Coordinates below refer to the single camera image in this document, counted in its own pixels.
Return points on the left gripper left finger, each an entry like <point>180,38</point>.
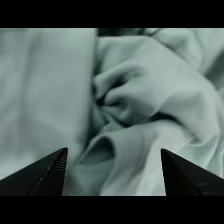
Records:
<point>40,178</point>

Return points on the pale green shirt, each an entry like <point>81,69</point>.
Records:
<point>140,100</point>

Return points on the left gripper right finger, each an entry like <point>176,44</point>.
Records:
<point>186,180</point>

